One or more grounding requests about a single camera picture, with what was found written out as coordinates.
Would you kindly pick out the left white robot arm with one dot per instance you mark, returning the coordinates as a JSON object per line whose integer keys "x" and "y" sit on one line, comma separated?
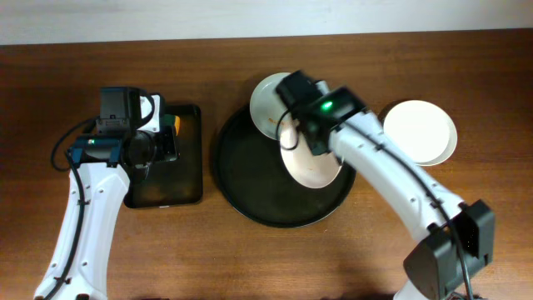
{"x": 99, "y": 182}

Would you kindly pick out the pale green plate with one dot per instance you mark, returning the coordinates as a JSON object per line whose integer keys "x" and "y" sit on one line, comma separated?
{"x": 266, "y": 108}

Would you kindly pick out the white plate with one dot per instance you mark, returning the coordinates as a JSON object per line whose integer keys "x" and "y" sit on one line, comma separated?
{"x": 422, "y": 130}

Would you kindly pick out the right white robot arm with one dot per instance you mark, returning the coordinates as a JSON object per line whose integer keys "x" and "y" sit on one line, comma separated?
{"x": 454, "y": 240}

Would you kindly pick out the black rectangular tray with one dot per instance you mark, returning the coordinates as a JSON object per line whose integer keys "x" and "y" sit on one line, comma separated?
{"x": 164, "y": 184}

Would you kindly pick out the pale pink plate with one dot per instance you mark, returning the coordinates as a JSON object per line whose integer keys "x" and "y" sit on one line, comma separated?
{"x": 307, "y": 169}

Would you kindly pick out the green and yellow sponge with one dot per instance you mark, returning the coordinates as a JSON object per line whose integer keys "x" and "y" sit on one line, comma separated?
{"x": 172, "y": 121}

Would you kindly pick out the round black tray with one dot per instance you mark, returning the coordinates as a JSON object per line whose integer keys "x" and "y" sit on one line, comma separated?
{"x": 249, "y": 171}

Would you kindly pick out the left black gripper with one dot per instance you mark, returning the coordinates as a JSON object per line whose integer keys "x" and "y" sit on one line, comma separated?
{"x": 167, "y": 142}

